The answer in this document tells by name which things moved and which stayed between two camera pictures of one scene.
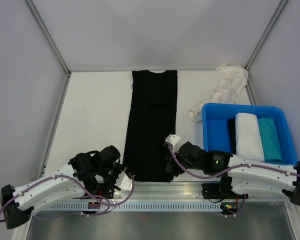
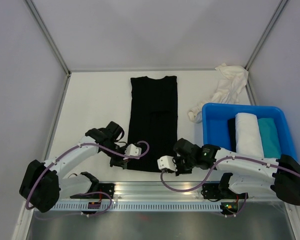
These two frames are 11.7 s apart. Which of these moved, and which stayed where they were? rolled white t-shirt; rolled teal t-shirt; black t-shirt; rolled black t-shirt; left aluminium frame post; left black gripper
Moved: black t-shirt; left black gripper
Stayed: left aluminium frame post; rolled black t-shirt; rolled teal t-shirt; rolled white t-shirt
